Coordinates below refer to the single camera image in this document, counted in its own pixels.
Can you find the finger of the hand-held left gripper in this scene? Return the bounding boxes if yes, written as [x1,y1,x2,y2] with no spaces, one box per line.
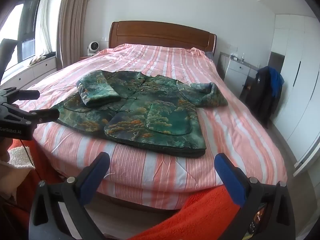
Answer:
[6,104,60,126]
[0,87,40,105]

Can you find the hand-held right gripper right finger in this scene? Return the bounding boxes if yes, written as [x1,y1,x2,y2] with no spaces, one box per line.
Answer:
[214,153,296,240]

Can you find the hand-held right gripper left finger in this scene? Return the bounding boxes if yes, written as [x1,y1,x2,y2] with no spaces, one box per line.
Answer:
[28,152,111,240]

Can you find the green printed padded jacket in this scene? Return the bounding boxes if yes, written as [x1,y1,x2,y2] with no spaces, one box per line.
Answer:
[56,70,229,158]

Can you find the white window seat cabinet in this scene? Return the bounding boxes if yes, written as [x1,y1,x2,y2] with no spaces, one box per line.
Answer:
[0,52,57,89]

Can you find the patterned seat cushion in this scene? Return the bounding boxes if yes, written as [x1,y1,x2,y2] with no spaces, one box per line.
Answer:
[27,55,48,65]

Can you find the orange fleece garment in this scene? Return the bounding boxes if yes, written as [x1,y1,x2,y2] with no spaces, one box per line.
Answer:
[0,137,250,240]

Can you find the window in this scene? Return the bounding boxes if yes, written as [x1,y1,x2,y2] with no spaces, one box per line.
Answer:
[0,0,42,80]

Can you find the white sheer curtain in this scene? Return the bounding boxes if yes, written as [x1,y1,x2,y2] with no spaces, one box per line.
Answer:
[35,0,52,57]

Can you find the brown curtain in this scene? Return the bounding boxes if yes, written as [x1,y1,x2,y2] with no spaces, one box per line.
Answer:
[56,0,94,70]

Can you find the small white fan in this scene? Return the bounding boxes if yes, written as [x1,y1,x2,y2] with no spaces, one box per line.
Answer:
[86,41,100,56]

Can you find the black jacket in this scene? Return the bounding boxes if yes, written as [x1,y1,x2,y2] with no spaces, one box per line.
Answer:
[250,66,283,128]

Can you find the white drawer desk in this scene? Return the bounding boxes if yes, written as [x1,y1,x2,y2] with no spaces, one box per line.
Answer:
[219,52,260,100]

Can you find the blue garment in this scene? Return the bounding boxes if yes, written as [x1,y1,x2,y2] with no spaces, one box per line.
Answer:
[266,66,285,98]

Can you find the white wardrobe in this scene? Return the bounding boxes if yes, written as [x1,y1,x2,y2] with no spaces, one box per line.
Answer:
[267,14,320,175]

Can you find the bed with striped pink cover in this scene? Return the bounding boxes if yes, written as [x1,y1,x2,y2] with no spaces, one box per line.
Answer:
[15,43,288,210]

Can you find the wooden bed headboard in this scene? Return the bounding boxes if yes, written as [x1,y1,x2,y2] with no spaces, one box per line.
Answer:
[109,21,217,53]

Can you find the black cable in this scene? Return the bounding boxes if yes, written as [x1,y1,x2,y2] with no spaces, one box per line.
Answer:
[21,139,35,170]

